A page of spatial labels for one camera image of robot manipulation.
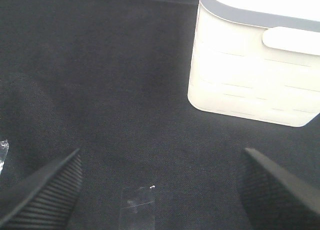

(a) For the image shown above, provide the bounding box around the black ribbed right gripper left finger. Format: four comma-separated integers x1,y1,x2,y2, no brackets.
0,149,83,230

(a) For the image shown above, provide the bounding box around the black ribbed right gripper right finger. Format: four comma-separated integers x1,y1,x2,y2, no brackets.
236,148,320,230

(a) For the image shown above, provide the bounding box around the clear tape strip left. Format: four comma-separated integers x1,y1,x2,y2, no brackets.
0,140,10,174

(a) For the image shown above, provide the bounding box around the clear tape strip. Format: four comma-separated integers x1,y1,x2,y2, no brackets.
118,185,156,230
0,140,10,174

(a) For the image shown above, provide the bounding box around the clear tape strip centre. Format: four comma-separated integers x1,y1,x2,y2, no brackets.
118,185,156,230

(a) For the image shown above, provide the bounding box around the black fabric table cloth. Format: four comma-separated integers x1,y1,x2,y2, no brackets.
0,0,320,230

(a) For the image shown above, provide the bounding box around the cream plastic storage box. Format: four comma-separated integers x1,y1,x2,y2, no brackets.
187,0,320,127

